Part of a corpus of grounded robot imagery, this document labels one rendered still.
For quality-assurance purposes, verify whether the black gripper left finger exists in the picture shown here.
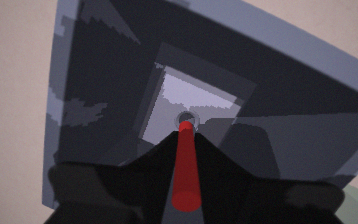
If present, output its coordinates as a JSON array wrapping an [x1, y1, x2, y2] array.
[[48, 131, 179, 224]]

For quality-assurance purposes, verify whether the red peg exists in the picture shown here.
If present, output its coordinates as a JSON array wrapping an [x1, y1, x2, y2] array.
[[171, 121, 202, 212]]

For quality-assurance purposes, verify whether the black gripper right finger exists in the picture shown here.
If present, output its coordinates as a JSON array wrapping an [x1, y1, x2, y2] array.
[[194, 133, 345, 224]]

